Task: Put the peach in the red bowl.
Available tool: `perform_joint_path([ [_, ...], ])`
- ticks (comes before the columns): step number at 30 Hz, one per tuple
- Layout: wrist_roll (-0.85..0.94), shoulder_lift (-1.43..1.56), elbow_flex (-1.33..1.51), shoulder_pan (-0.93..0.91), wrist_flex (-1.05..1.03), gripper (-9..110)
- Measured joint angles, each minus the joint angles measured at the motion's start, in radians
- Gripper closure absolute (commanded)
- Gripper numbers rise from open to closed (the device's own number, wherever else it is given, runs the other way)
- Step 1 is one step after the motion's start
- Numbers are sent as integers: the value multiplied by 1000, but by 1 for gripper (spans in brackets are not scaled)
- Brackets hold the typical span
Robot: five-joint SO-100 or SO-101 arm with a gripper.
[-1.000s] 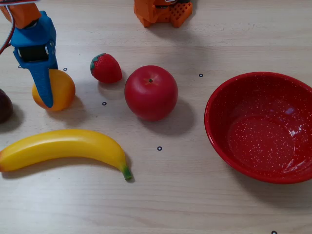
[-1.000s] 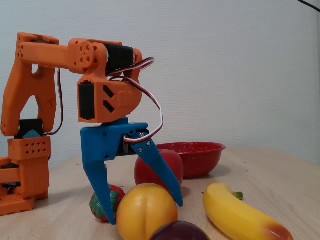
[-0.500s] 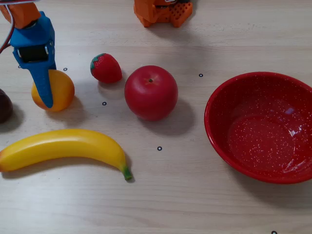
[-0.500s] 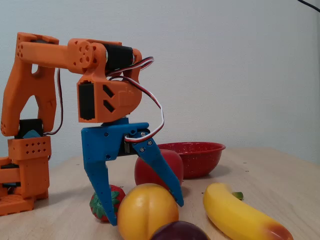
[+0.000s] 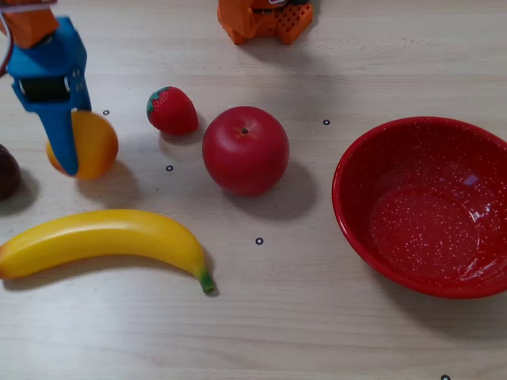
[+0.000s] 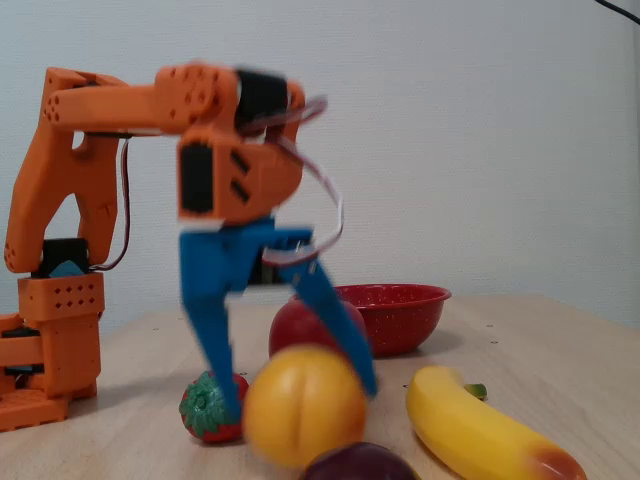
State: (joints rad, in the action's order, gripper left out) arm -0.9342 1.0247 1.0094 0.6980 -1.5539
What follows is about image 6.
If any blue gripper with motor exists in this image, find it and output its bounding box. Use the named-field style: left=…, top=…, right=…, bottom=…
left=179, top=215, right=379, bottom=420

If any yellow orange toy peach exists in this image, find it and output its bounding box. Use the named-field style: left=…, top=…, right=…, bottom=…
left=241, top=344, right=369, bottom=469

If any orange robot base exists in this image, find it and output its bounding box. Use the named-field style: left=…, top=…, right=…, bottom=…
left=0, top=272, right=107, bottom=433

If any red speckled metal bowl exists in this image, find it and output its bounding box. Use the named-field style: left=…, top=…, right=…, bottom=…
left=332, top=283, right=453, bottom=358

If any red toy apple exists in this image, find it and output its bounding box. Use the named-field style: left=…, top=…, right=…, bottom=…
left=268, top=294, right=370, bottom=360

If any red toy strawberry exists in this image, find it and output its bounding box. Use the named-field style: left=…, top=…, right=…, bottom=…
left=178, top=369, right=250, bottom=445

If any dark purple toy plum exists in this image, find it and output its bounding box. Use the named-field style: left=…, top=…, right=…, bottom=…
left=299, top=441, right=422, bottom=480

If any yellow toy banana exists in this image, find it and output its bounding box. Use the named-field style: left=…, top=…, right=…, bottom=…
left=405, top=364, right=589, bottom=480

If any white red servo cable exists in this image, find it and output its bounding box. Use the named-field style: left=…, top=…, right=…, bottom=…
left=239, top=96, right=346, bottom=267

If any red white arm cable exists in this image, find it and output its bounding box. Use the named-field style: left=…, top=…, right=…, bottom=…
left=89, top=135, right=134, bottom=274

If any thin black cable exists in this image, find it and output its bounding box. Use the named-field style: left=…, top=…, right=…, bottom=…
left=594, top=0, right=640, bottom=25

